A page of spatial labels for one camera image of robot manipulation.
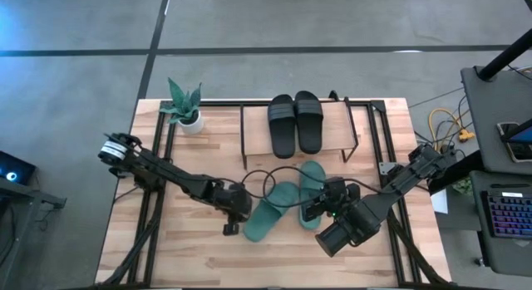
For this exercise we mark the wooden shelf with black frame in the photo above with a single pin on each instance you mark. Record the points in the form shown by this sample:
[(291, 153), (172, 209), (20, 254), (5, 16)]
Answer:
[(336, 128)]

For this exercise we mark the backlit rainbow keyboard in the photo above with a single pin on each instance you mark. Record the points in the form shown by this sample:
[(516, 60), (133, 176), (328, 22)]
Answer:
[(509, 215)]

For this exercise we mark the black metal table frame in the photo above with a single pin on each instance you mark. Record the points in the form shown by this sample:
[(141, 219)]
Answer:
[(216, 103)]

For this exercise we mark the smartphone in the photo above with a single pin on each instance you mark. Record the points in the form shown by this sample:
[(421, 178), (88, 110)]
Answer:
[(519, 153)]

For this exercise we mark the white paper sheet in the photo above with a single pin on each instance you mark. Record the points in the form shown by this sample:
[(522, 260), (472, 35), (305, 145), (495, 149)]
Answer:
[(439, 202)]

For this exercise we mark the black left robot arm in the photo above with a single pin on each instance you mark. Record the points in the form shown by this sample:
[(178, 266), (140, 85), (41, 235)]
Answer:
[(166, 171)]

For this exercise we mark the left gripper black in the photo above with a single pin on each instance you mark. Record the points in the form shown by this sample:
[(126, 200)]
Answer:
[(237, 202)]

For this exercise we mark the silver metal mounting plate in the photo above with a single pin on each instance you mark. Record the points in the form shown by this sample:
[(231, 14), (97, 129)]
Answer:
[(384, 168)]

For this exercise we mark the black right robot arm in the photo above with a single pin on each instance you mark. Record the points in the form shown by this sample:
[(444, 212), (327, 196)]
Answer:
[(395, 182)]

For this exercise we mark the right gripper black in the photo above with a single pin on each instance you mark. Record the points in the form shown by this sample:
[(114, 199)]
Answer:
[(324, 204)]

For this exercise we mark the black box with blue light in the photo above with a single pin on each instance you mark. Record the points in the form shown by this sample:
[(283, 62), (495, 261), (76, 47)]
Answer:
[(16, 167)]

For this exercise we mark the green slide sandal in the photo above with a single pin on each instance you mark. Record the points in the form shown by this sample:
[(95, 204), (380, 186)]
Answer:
[(266, 219), (311, 175)]

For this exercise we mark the black round pole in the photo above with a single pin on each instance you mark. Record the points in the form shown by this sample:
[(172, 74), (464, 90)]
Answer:
[(505, 55)]

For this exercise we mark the white plant pot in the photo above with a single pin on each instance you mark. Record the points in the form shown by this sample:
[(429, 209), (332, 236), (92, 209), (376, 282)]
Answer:
[(195, 126)]

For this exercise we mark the grey side table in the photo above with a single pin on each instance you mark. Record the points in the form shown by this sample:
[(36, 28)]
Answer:
[(21, 223)]

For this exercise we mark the black slide sandal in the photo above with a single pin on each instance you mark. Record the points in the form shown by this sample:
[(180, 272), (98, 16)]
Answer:
[(282, 136), (309, 132)]

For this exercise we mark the small black clamp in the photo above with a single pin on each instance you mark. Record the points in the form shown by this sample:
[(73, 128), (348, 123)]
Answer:
[(333, 94)]

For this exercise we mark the green snake plant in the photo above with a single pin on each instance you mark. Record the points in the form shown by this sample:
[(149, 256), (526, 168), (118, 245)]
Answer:
[(183, 101)]

